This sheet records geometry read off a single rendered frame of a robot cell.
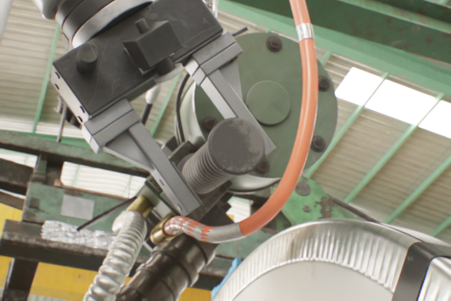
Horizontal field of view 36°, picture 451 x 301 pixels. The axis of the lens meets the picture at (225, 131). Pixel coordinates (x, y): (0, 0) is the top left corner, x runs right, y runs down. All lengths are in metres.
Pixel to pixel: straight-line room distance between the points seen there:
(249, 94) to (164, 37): 0.17
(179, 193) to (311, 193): 1.36
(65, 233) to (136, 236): 1.11
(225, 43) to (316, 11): 3.19
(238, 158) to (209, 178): 0.05
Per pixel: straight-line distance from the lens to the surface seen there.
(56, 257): 1.64
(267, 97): 0.67
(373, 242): 0.64
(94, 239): 1.63
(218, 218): 0.80
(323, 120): 0.68
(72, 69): 0.53
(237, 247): 1.74
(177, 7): 0.56
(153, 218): 0.82
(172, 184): 0.53
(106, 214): 0.72
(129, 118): 0.53
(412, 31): 3.95
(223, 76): 0.56
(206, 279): 1.69
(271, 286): 0.84
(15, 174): 1.79
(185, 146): 0.67
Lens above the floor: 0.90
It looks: 40 degrees up
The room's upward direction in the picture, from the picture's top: straight up
